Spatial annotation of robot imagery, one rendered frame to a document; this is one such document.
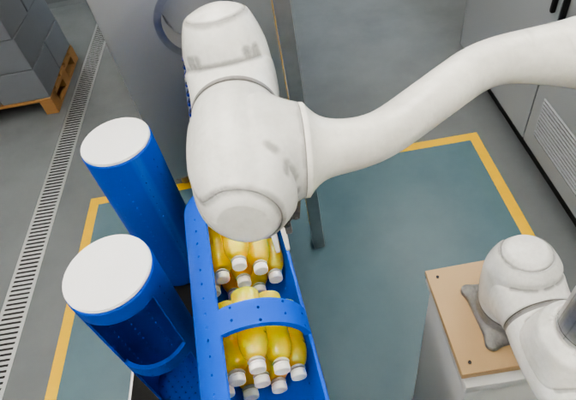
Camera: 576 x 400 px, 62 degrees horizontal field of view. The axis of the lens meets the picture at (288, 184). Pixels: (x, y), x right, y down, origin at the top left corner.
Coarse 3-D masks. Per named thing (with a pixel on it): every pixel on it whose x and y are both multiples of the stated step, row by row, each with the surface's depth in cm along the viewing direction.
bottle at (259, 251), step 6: (264, 240) 136; (252, 246) 133; (258, 246) 133; (264, 246) 134; (252, 252) 133; (258, 252) 132; (264, 252) 133; (252, 258) 132; (258, 258) 132; (264, 258) 133; (252, 264) 133
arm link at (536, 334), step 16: (544, 304) 99; (560, 304) 93; (512, 320) 102; (528, 320) 97; (544, 320) 91; (560, 320) 88; (512, 336) 101; (528, 336) 95; (544, 336) 90; (560, 336) 88; (528, 352) 95; (544, 352) 89; (560, 352) 87; (528, 368) 96; (544, 368) 90; (560, 368) 87; (528, 384) 98; (544, 384) 91; (560, 384) 88
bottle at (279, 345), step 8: (264, 296) 122; (272, 296) 122; (272, 328) 116; (280, 328) 116; (272, 336) 115; (280, 336) 115; (288, 336) 116; (272, 344) 114; (280, 344) 114; (288, 344) 115; (272, 352) 113; (280, 352) 113; (288, 352) 114; (272, 360) 114; (280, 360) 112; (288, 360) 113
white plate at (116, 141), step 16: (96, 128) 196; (112, 128) 195; (128, 128) 193; (144, 128) 192; (96, 144) 189; (112, 144) 188; (128, 144) 187; (144, 144) 186; (96, 160) 183; (112, 160) 182
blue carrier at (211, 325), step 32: (192, 224) 135; (192, 256) 129; (288, 256) 132; (192, 288) 125; (288, 288) 137; (224, 320) 110; (256, 320) 108; (288, 320) 111; (224, 352) 106; (224, 384) 101; (288, 384) 124; (320, 384) 114
